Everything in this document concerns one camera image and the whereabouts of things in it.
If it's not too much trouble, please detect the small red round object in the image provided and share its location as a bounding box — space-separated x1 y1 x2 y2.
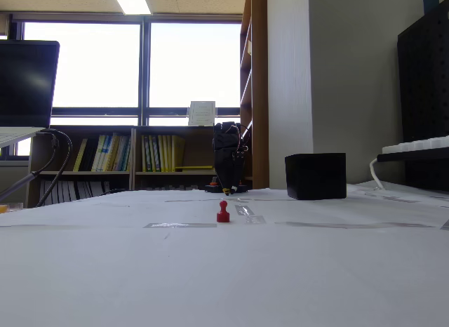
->
216 199 230 224

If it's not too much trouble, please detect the black square bin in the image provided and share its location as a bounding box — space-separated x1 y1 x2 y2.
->
284 152 348 201

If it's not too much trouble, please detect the white paper sign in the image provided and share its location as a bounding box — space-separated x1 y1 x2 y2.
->
187 100 217 127

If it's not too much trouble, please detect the tall wooden bookshelf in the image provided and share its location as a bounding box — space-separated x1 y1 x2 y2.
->
239 0 269 190

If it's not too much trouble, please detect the white paper table cover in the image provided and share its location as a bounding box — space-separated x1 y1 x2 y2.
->
0 188 449 327

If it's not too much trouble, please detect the low wooden bookshelf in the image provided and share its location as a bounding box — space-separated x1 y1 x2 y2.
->
27 125 253 208

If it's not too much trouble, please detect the yellow slanted book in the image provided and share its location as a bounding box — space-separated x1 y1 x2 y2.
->
72 138 88 173

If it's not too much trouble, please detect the white power strip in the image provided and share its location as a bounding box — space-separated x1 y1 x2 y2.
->
381 135 449 155

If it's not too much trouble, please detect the ceiling light panel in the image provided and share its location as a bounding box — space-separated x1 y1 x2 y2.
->
111 0 152 15

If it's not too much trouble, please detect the black pegboard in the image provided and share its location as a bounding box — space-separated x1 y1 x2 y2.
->
396 0 449 193

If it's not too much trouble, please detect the black laptop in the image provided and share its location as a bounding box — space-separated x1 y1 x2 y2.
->
0 39 60 149

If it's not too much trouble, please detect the dark window frame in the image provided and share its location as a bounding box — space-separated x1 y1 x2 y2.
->
0 13 246 128

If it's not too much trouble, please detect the white power cable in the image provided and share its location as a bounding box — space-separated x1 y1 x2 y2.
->
369 157 387 190

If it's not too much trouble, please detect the black cable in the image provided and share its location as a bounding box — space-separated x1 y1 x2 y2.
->
34 129 74 208

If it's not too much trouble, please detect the grey gooseneck cable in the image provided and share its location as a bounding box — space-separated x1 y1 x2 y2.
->
0 132 59 201

